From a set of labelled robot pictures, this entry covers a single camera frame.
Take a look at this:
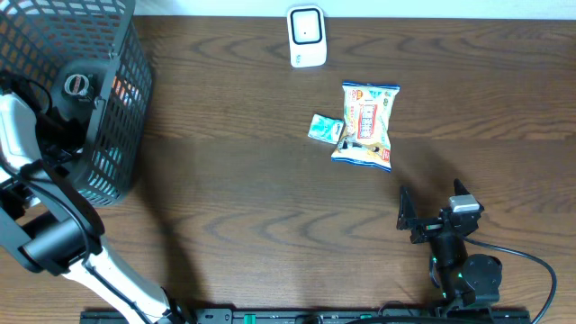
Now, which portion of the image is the dark mesh plastic basket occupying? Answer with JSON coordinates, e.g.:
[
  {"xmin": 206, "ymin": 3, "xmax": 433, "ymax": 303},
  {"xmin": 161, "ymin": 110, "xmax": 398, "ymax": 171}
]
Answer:
[{"xmin": 1, "ymin": 0, "xmax": 153, "ymax": 206}]

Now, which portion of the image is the yellow snack bag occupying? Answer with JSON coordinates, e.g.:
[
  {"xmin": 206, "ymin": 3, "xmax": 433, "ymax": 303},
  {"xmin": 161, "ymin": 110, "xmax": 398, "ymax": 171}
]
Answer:
[{"xmin": 331, "ymin": 81, "xmax": 401, "ymax": 173}]

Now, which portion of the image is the round label dark packet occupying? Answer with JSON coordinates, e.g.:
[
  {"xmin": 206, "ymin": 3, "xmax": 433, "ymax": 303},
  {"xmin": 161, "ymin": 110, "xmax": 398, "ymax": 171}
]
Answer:
[{"xmin": 62, "ymin": 73, "xmax": 95, "ymax": 103}]

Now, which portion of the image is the green tissue pack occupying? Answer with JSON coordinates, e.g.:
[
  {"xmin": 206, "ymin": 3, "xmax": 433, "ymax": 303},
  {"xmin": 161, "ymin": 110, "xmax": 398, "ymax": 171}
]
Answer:
[{"xmin": 308, "ymin": 114, "xmax": 345, "ymax": 144}]

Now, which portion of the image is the white barcode scanner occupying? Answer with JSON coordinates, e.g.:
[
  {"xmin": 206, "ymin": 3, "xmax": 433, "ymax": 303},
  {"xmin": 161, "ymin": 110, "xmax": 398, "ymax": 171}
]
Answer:
[{"xmin": 286, "ymin": 5, "xmax": 328, "ymax": 68}]

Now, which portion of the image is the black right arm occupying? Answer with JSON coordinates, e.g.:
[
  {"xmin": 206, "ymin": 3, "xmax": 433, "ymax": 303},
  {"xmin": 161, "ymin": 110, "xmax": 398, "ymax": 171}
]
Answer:
[{"xmin": 396, "ymin": 179, "xmax": 502, "ymax": 311}]

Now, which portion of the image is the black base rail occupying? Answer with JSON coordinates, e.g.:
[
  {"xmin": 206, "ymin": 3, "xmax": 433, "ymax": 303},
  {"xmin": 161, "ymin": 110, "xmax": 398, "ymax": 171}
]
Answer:
[{"xmin": 80, "ymin": 307, "xmax": 532, "ymax": 324}]

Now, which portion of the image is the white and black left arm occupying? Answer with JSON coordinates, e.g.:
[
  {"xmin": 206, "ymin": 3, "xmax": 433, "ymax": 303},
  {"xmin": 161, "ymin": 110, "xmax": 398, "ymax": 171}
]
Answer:
[{"xmin": 1, "ymin": 70, "xmax": 195, "ymax": 323}]

